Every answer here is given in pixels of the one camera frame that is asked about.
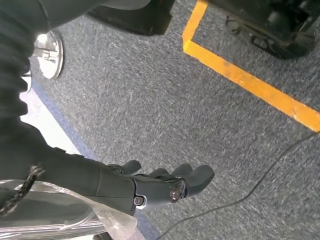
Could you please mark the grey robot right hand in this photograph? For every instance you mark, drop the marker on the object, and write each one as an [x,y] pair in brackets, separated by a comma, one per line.
[75,172]

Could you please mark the chrome stanchion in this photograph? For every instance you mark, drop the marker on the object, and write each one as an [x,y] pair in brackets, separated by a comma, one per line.
[50,56]

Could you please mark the yellow floor tape strip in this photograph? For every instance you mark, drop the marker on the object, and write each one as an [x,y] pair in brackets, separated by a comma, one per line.
[250,82]

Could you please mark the clear plastic cover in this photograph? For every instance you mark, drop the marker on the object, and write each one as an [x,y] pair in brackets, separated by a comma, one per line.
[62,215]

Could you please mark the black robot foot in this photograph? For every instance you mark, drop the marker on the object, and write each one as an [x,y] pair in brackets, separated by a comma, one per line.
[275,26]
[140,23]

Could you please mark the robot right arm ribbed sleeve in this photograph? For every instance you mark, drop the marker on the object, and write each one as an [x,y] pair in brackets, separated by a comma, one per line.
[12,66]

